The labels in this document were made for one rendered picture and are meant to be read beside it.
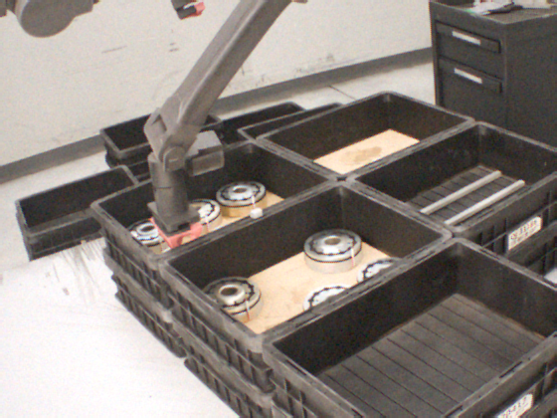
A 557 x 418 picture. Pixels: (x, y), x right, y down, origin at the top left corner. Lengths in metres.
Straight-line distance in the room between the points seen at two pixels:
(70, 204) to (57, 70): 1.74
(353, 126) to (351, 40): 3.00
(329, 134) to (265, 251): 0.49
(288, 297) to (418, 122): 0.68
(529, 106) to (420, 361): 1.78
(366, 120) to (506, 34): 0.92
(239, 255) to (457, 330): 0.41
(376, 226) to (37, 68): 3.00
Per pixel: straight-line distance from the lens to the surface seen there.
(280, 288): 1.37
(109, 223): 1.46
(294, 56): 4.67
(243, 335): 1.10
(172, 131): 1.25
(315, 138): 1.80
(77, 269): 1.82
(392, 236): 1.40
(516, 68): 2.74
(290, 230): 1.43
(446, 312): 1.28
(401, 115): 1.90
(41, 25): 0.99
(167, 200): 1.35
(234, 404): 1.31
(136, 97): 4.36
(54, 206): 2.56
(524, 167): 1.67
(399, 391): 1.13
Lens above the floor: 1.58
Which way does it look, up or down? 28 degrees down
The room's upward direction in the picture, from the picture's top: 7 degrees counter-clockwise
